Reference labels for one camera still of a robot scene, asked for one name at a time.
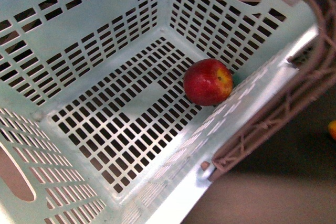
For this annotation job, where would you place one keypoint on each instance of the red yellow apple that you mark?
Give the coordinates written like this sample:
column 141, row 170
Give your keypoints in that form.
column 208, row 82

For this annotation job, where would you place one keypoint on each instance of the orange red fruit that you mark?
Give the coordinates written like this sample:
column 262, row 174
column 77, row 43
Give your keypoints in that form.
column 332, row 129

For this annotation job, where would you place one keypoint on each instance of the light blue plastic basket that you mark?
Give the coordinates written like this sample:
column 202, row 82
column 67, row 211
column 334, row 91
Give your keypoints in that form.
column 95, row 123

